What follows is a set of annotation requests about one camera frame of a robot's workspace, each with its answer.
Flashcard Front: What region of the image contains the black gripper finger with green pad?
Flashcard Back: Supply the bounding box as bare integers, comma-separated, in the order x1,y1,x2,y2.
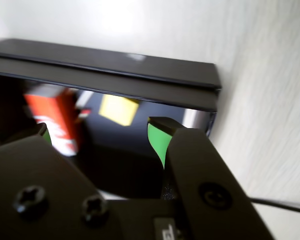
0,121,127,240
146,116,276,240

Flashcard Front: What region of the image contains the yellow wooden cube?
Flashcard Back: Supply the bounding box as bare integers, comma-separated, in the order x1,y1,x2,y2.
98,94,140,127

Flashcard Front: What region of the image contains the black cardboard box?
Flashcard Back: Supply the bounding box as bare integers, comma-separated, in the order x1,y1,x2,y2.
0,56,220,201

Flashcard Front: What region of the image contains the red packet with white print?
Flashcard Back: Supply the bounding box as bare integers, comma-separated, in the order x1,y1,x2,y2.
23,84,85,158

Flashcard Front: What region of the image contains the small white item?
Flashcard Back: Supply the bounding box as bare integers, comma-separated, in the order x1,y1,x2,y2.
75,90,93,120

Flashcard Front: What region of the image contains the thick black table cable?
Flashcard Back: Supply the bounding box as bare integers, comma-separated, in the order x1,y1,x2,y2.
248,196,300,215

